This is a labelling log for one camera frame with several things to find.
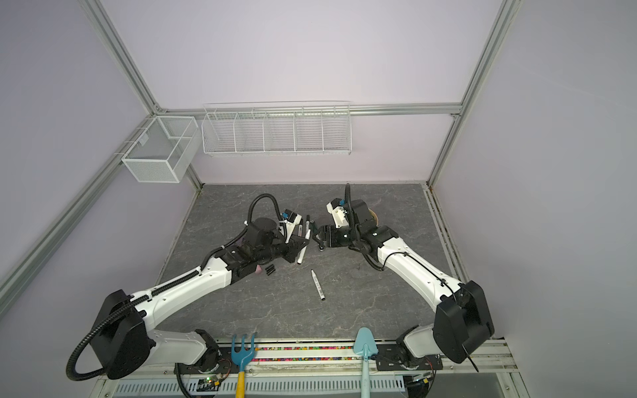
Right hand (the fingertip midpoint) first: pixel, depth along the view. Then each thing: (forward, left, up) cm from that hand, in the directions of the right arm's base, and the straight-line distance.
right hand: (320, 234), depth 80 cm
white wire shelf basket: (+51, +19, +6) cm, 55 cm away
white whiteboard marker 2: (-10, +1, -19) cm, 21 cm away
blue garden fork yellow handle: (-32, +23, -18) cm, 44 cm away
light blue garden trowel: (-30, -14, -16) cm, 37 cm away
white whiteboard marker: (-4, +5, -2) cm, 7 cm away
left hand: (-3, +4, -1) cm, 5 cm away
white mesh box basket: (+35, +62, +7) cm, 71 cm away
